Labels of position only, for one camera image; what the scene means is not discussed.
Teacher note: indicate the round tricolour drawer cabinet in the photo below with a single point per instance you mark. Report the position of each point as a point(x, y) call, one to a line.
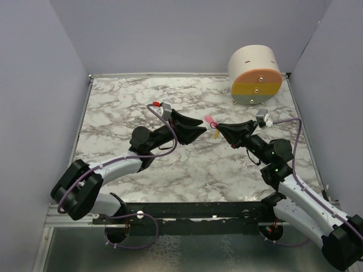
point(254, 75)

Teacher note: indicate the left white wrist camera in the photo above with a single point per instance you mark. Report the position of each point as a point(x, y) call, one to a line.
point(163, 110)

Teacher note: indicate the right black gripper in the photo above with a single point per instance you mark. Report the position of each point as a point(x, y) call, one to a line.
point(236, 133)

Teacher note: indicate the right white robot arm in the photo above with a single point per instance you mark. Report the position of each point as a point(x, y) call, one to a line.
point(338, 234)

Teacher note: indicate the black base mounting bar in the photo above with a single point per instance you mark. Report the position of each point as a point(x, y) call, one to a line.
point(191, 218)

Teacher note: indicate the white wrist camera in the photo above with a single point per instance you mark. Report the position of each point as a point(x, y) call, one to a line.
point(163, 110)
point(263, 118)

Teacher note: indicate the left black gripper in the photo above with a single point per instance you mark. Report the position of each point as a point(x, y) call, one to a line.
point(187, 134)

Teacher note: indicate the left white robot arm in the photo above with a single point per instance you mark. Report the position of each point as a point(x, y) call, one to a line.
point(77, 191)

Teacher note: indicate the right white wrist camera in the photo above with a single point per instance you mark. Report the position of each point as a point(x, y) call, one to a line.
point(263, 118)

